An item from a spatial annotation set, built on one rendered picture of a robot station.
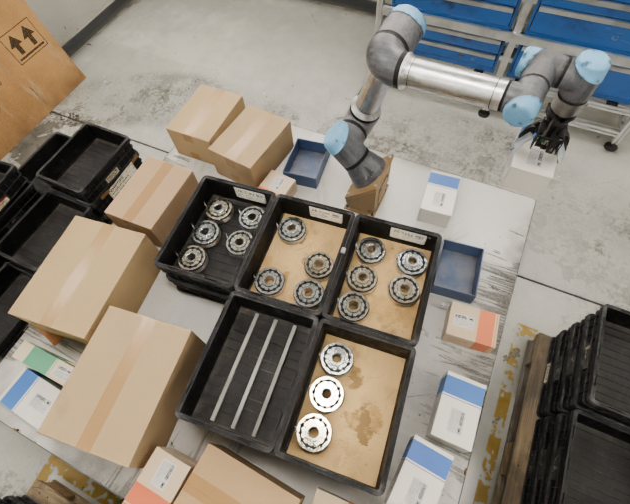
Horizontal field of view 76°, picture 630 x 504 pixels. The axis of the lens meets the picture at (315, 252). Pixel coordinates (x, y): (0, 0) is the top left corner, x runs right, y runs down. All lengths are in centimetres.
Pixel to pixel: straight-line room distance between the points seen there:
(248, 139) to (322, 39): 213
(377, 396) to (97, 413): 82
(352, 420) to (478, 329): 52
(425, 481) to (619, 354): 100
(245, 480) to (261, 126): 132
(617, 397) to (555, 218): 124
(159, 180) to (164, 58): 226
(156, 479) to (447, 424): 85
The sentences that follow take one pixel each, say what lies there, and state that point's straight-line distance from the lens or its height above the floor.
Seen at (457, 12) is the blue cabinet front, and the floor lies 65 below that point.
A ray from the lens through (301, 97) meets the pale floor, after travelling 325.
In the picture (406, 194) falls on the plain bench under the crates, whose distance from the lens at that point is 177.
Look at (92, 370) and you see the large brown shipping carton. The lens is 144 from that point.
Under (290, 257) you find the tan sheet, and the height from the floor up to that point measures 83.
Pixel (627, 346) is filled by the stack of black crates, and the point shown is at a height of 49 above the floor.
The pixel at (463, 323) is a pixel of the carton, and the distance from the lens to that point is 146.
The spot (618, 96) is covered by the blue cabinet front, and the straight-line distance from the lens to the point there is 311.
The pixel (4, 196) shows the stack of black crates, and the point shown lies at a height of 54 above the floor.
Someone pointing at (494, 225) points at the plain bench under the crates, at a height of 70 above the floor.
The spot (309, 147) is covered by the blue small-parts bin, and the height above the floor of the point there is 73.
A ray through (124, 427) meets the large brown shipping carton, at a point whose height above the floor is 90.
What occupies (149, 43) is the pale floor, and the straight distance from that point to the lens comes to 413.
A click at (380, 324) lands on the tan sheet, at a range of 135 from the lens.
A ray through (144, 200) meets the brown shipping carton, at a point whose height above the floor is 86.
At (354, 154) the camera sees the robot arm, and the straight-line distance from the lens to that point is 153.
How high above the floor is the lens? 211
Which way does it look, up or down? 62 degrees down
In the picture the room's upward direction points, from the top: 6 degrees counter-clockwise
